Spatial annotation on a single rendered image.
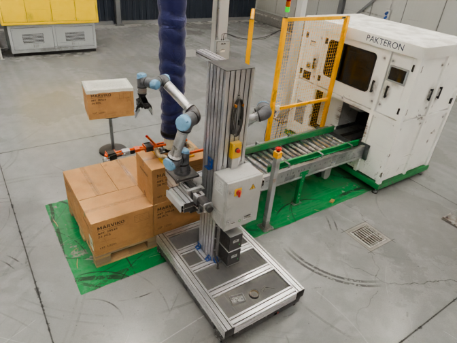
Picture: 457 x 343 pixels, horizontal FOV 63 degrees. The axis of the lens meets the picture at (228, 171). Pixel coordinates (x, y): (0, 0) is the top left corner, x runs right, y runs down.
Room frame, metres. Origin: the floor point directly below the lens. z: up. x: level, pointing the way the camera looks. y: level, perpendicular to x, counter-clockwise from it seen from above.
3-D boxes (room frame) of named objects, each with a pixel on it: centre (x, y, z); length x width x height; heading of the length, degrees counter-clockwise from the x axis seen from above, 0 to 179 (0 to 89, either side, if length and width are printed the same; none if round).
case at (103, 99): (4.81, 1.73, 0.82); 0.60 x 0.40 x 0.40; 119
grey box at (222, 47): (4.63, 0.22, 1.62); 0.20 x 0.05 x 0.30; 127
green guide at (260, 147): (4.58, -0.79, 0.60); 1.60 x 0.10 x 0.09; 127
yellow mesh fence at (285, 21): (4.85, -0.90, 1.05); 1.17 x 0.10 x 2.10; 127
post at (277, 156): (3.40, -0.49, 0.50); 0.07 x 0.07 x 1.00; 37
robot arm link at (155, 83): (2.76, 0.63, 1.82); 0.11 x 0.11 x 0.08; 63
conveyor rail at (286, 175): (3.89, -0.86, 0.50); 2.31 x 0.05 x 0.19; 127
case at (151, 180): (3.23, 0.57, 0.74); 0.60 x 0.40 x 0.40; 125
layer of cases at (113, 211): (3.29, 0.99, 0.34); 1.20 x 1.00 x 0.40; 127
